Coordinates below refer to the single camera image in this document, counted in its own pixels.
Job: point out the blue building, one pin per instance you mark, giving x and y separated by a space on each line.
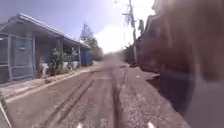
23 50

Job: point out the grey concrete road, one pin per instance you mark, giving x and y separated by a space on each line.
100 100

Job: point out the concrete kerb strip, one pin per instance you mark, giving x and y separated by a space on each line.
26 86

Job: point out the tall distant tree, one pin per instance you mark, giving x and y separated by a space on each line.
87 36

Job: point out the dark wall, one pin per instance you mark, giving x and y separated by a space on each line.
186 50

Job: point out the potted plants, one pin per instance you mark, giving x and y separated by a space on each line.
58 61

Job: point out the blue structure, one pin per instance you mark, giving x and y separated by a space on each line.
87 57

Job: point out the utility pole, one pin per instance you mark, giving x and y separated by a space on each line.
134 36

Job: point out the robot's own part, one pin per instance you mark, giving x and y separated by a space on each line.
79 126
150 125

